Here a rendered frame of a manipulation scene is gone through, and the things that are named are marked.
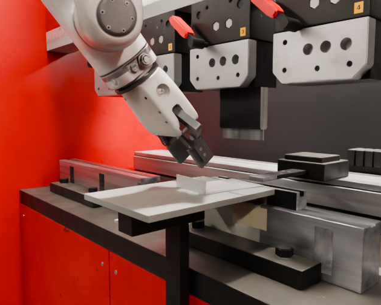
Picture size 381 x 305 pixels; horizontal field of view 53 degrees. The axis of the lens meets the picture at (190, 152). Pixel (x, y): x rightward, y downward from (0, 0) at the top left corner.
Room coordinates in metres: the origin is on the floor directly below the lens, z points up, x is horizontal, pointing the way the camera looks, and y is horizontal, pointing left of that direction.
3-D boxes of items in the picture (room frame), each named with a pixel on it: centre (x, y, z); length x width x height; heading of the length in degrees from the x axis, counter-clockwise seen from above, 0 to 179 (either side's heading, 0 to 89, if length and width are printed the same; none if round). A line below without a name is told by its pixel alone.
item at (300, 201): (0.70, -0.12, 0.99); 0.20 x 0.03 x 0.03; 41
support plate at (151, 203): (0.63, 0.01, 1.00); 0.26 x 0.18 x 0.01; 131
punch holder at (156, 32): (0.89, 0.05, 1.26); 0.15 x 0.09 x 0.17; 41
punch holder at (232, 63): (0.74, -0.08, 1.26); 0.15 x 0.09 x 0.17; 41
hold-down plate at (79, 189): (1.14, 0.34, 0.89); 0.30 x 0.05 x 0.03; 41
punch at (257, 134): (0.72, -0.10, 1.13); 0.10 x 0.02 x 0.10; 41
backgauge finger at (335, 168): (0.83, -0.23, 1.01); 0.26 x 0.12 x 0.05; 131
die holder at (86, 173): (1.14, 0.26, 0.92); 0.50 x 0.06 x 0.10; 41
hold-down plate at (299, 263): (0.66, -0.08, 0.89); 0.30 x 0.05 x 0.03; 41
